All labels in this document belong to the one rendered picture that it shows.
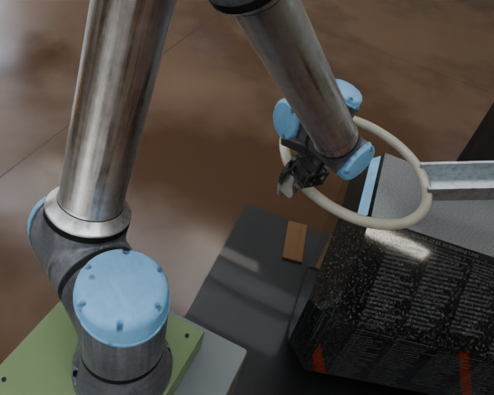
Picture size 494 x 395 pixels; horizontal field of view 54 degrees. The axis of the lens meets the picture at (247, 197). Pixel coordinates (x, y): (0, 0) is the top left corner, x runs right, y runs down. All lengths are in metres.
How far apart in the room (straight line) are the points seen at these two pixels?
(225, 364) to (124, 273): 0.41
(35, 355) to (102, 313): 0.31
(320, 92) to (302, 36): 0.12
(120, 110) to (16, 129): 2.30
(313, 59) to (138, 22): 0.24
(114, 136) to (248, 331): 1.51
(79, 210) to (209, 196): 1.80
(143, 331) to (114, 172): 0.25
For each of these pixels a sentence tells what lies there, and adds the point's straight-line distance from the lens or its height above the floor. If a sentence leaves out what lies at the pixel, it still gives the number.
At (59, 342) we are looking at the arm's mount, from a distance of 1.07.
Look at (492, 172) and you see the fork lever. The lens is 1.69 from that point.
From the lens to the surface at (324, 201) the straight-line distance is 1.28.
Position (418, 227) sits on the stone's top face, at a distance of 1.57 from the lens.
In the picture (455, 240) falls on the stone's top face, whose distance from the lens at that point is 1.61.
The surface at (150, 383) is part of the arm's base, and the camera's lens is 0.95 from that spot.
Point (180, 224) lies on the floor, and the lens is 2.45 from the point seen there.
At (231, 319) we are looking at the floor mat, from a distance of 2.15.
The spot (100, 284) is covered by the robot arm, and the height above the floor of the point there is 1.20.
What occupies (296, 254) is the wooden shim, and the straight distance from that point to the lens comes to 2.41.
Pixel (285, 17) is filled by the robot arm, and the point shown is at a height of 1.60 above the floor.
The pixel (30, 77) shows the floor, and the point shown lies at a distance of 3.43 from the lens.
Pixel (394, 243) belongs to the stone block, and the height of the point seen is 0.80.
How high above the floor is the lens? 1.86
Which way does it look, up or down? 45 degrees down
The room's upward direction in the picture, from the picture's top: 14 degrees clockwise
